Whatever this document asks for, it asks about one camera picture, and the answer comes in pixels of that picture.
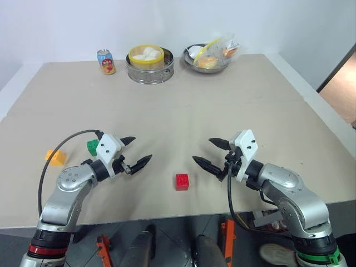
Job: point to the blue orange drink can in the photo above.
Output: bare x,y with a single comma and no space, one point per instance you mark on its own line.
106,63

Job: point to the clear plastic bag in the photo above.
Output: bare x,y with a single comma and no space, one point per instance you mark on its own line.
219,46

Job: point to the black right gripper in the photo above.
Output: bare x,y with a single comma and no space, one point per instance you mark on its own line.
233,164

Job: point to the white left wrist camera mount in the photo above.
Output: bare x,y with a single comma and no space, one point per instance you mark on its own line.
107,148

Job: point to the yellow bamboo steamer basket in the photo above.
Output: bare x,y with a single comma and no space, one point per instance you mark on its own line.
146,64

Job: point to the stainless steel steamer pot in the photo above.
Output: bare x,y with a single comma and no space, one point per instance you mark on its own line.
150,75

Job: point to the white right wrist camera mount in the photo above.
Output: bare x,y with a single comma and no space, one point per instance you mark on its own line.
247,144

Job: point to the white shoe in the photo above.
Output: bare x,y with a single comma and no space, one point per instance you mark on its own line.
275,254

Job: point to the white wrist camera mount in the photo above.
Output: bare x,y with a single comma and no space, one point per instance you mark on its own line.
247,144
107,148

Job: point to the orange toy brick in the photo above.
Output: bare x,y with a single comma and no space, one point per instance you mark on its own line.
57,158

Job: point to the white egg shell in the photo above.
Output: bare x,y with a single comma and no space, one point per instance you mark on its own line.
195,51

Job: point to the red toy brick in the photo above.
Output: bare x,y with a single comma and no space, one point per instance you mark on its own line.
182,182

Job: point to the orange black clamp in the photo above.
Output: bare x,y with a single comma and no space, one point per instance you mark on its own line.
229,239
104,250

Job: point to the stainless steel bowl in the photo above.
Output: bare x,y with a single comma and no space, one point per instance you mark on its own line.
208,69

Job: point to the white steamed bun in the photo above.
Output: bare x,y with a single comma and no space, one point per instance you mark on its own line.
148,52
137,57
156,54

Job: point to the dark rounded shape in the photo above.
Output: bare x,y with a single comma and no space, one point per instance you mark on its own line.
207,251
139,247

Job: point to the beige paper table cover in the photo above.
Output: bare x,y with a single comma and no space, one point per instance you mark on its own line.
172,130
194,89

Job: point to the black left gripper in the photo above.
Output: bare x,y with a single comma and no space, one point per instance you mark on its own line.
120,164

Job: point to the green toy brick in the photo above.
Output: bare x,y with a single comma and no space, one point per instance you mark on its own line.
91,147

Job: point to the small orange bread piece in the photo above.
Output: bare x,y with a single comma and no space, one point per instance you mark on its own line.
229,53

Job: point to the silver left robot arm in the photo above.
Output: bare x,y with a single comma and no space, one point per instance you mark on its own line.
66,178

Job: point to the brown wooden door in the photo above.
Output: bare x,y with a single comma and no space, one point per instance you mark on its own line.
340,91

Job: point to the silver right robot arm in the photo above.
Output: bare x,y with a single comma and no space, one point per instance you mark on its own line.
290,182

